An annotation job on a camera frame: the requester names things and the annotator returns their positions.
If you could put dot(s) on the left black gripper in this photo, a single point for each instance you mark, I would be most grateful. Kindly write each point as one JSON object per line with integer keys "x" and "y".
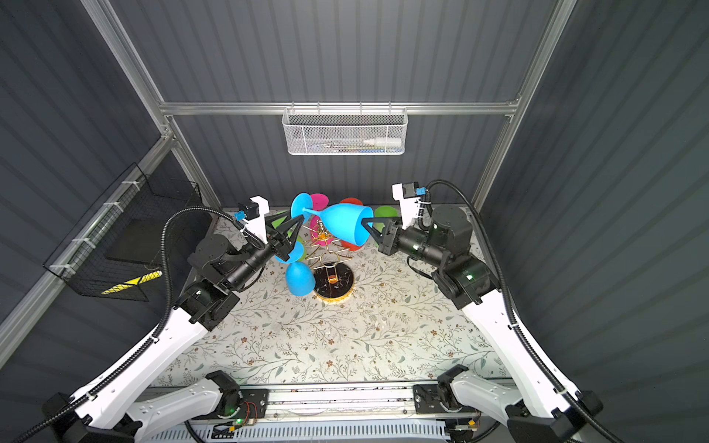
{"x": 276, "y": 243}

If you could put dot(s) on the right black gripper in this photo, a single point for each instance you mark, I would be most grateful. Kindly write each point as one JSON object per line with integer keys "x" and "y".
{"x": 387, "y": 240}

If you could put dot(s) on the light green wine glass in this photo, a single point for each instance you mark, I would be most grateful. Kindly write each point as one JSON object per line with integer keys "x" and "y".
{"x": 386, "y": 211}

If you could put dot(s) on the blue wine glass front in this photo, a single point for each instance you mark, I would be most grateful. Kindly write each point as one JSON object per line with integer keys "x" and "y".
{"x": 335, "y": 217}

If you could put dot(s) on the blue wine glass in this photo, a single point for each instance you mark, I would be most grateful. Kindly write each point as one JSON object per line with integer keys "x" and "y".
{"x": 299, "y": 277}
{"x": 335, "y": 217}

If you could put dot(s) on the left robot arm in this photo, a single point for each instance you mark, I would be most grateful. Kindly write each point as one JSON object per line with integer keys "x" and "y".
{"x": 108, "y": 408}

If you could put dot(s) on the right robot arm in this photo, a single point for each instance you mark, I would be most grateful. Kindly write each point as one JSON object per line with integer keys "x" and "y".
{"x": 543, "y": 405}

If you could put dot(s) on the red wine glass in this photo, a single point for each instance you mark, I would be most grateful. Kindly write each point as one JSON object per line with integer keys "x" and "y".
{"x": 349, "y": 229}

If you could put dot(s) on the pink wine glass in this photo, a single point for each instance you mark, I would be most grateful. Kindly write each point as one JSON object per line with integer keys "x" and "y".
{"x": 319, "y": 235}

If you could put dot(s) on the blue wine glass left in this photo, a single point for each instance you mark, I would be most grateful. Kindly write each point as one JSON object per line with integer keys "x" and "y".
{"x": 299, "y": 277}

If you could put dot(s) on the gold wine glass rack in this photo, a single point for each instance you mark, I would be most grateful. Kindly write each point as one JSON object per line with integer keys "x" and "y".
{"x": 327, "y": 257}

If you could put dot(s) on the white marker in basket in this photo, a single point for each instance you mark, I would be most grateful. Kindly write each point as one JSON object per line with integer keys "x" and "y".
{"x": 384, "y": 143}

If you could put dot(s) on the floral table mat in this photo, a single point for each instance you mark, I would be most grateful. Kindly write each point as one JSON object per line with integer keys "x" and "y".
{"x": 394, "y": 325}

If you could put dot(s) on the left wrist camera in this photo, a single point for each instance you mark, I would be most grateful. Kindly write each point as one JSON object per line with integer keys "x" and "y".
{"x": 251, "y": 216}

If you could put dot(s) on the white wire mesh basket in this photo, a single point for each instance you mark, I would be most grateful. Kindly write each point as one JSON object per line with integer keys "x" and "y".
{"x": 340, "y": 130}

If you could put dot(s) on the black wire basket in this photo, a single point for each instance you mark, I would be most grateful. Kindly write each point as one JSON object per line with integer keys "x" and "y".
{"x": 117, "y": 254}

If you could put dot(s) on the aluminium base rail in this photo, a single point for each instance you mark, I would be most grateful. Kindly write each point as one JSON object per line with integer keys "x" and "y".
{"x": 351, "y": 412}

